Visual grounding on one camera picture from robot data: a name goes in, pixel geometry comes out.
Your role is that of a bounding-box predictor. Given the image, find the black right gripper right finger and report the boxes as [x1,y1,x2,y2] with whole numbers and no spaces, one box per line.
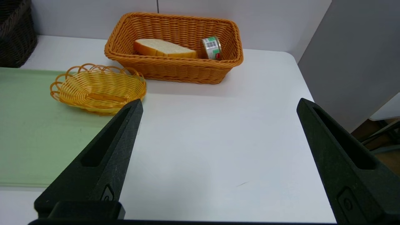
[297,98,400,224]

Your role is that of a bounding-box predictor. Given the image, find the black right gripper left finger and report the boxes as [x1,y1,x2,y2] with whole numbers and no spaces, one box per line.
[34,98,143,219]

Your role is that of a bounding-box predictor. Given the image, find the white bread slice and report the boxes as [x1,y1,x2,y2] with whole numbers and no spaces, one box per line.
[134,38,198,59]

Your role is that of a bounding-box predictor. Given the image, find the tin can gold lid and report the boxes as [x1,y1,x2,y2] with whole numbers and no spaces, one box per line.
[201,36,223,60]

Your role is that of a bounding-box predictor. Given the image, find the small round orange wicker basket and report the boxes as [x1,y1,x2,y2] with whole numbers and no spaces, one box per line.
[50,63,147,116]

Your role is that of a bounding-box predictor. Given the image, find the large orange wicker basket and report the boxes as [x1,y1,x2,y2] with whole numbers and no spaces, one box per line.
[104,12,244,85]

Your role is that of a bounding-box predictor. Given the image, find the dark brown wicker basket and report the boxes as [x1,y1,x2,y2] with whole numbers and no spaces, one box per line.
[0,0,38,68]

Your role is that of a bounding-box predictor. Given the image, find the dark metal table legs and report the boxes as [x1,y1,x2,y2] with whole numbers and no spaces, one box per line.
[361,120,400,154]

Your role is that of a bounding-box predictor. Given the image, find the light green plastic tray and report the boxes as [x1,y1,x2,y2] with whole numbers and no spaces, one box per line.
[0,67,142,188]

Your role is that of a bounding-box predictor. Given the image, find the white side table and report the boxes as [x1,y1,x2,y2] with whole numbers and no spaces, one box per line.
[369,93,400,121]

